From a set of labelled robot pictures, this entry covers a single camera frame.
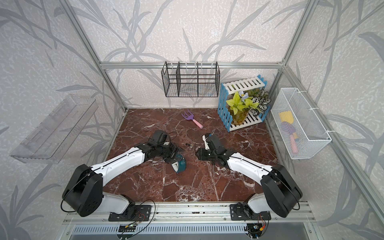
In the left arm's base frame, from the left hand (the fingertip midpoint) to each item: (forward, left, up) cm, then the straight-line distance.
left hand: (185, 153), depth 81 cm
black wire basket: (+52, -1, +12) cm, 53 cm away
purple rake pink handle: (+38, -1, -13) cm, 40 cm away
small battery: (+12, -2, -12) cm, 18 cm away
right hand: (+2, -7, -3) cm, 8 cm away
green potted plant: (+27, -40, +14) cm, 50 cm away
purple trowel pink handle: (+11, -57, +10) cm, 59 cm away
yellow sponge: (+19, -59, +10) cm, 63 cm away
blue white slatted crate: (+38, -26, +15) cm, 48 cm away
